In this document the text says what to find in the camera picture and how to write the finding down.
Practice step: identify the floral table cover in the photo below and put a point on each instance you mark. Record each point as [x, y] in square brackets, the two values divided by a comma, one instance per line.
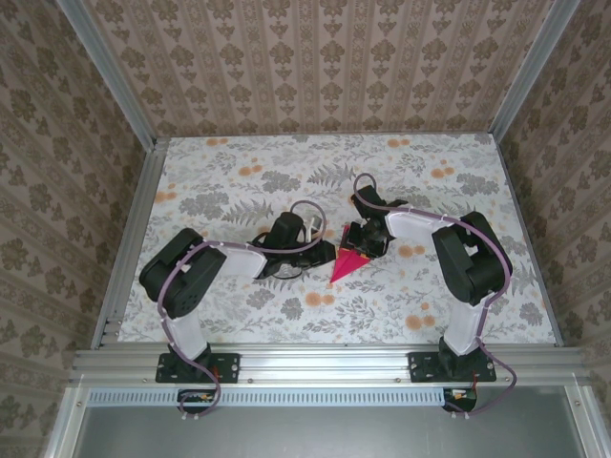
[382, 310]

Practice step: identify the black connector board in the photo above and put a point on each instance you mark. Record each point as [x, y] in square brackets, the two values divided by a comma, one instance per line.
[191, 405]
[465, 403]

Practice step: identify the aluminium side rail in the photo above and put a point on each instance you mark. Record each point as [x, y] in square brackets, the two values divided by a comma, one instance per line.
[144, 191]

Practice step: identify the aluminium corner post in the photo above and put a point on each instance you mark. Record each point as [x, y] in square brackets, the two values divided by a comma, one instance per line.
[531, 71]
[113, 76]

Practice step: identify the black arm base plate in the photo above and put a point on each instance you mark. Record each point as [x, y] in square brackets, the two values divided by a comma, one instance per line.
[229, 367]
[420, 367]

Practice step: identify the aluminium cross rail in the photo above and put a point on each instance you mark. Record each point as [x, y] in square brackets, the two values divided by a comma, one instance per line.
[324, 365]

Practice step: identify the pink paper sheet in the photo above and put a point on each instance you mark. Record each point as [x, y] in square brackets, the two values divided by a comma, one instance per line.
[346, 267]

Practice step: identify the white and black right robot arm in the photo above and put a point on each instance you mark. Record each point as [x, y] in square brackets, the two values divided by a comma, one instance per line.
[463, 329]

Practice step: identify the grey metal panel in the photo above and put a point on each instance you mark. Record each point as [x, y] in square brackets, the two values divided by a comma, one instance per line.
[324, 434]

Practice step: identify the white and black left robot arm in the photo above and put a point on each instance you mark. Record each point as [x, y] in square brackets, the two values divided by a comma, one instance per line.
[188, 334]

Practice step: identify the aluminium lower frame bar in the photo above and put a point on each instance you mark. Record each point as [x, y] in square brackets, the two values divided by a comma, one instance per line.
[584, 424]
[64, 424]

